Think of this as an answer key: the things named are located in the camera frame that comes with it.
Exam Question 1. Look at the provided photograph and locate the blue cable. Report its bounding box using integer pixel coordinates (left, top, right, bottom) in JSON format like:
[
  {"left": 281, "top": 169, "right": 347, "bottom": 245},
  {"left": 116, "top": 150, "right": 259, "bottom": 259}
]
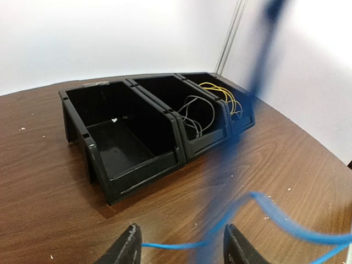
[{"left": 141, "top": 0, "right": 352, "bottom": 264}]

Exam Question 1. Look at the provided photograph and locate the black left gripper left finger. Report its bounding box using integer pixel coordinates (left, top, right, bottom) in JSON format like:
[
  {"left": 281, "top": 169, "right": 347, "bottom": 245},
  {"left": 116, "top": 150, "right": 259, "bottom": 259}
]
[{"left": 100, "top": 224, "right": 142, "bottom": 264}]

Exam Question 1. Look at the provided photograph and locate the black three-compartment bin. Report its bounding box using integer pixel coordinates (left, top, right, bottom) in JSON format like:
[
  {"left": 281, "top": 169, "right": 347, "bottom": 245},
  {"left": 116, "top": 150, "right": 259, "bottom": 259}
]
[{"left": 59, "top": 72, "right": 255, "bottom": 205}]

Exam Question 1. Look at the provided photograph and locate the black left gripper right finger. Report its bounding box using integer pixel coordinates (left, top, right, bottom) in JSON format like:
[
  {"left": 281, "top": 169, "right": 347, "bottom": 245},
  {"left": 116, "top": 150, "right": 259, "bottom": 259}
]
[{"left": 223, "top": 224, "right": 270, "bottom": 264}]

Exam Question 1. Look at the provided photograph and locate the aluminium right corner post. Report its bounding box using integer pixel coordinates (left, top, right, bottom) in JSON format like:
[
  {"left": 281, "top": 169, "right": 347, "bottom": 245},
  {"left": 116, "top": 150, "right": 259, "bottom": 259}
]
[{"left": 214, "top": 0, "right": 248, "bottom": 75}]

